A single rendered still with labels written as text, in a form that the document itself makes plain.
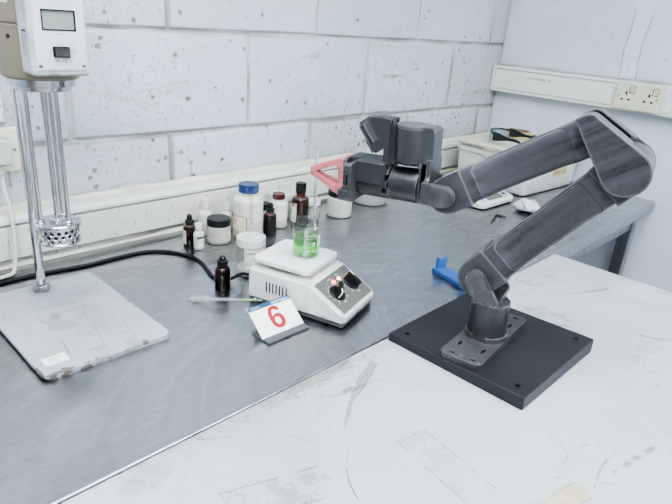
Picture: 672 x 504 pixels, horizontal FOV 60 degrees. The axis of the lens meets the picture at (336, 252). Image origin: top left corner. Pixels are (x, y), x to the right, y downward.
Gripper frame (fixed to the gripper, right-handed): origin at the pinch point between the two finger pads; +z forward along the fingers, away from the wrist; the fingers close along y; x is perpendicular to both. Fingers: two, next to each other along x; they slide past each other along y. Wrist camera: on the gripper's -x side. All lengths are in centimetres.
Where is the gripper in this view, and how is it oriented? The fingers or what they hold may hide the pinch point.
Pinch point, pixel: (315, 170)
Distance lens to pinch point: 103.6
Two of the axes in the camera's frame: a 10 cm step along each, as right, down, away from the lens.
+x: -0.4, 9.3, 3.6
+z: -9.0, -1.9, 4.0
